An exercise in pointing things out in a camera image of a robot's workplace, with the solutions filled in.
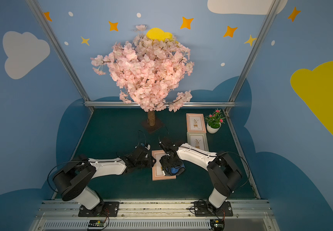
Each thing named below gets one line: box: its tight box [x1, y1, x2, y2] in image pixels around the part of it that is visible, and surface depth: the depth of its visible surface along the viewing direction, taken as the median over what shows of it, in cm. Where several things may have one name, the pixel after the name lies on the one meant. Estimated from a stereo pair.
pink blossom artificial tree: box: [90, 24, 195, 134], surface depth 70 cm
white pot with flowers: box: [204, 108, 227, 134], surface depth 103 cm
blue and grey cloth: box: [162, 162, 186, 177], surface depth 86 cm
